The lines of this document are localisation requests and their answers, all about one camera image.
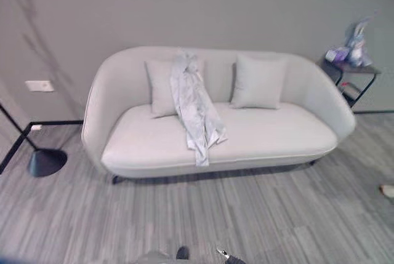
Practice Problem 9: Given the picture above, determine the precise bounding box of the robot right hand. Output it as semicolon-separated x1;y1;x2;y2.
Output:
215;246;244;264

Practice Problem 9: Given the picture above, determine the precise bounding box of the light grey curved sofa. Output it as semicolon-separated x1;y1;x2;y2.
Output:
81;45;356;185

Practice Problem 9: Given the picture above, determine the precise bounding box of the robot dark foot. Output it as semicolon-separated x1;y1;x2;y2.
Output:
175;246;190;261

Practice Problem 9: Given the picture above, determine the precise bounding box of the light grey garment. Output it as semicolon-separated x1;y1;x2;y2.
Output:
169;49;229;167

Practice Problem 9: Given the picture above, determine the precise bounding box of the light grey square pillow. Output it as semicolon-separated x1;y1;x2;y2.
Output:
144;58;186;119
228;53;289;111

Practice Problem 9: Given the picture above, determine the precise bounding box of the black side table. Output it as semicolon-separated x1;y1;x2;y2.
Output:
316;55;383;114

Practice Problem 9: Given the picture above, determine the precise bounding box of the purple tissue box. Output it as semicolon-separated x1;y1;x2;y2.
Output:
325;46;350;62

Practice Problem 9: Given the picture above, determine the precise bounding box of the blue white plush toy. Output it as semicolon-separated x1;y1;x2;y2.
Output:
344;17;376;68

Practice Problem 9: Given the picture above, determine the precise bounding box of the white wall socket plate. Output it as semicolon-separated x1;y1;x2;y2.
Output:
25;79;56;94

